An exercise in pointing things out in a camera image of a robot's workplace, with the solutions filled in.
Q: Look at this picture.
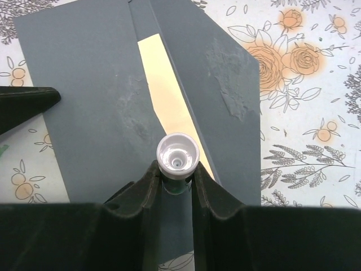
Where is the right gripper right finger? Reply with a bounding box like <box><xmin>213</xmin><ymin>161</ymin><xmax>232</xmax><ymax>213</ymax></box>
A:
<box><xmin>192</xmin><ymin>164</ymin><xmax>360</xmax><ymax>270</ymax></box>

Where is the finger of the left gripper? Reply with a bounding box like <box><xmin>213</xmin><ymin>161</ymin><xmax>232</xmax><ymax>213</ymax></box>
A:
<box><xmin>1</xmin><ymin>86</ymin><xmax>61</xmax><ymax>134</ymax></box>

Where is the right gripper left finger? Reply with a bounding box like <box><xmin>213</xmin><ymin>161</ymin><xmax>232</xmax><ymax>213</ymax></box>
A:
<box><xmin>1</xmin><ymin>161</ymin><xmax>162</xmax><ymax>270</ymax></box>

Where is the floral table mat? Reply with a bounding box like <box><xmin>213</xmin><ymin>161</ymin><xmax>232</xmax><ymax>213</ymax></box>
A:
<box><xmin>1</xmin><ymin>1</ymin><xmax>360</xmax><ymax>270</ymax></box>

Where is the grey envelope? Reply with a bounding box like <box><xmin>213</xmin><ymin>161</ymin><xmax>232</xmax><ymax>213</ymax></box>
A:
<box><xmin>12</xmin><ymin>0</ymin><xmax>262</xmax><ymax>263</ymax></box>

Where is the green white glue stick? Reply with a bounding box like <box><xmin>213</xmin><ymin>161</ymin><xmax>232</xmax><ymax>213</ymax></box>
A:
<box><xmin>156</xmin><ymin>133</ymin><xmax>200</xmax><ymax>195</ymax></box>

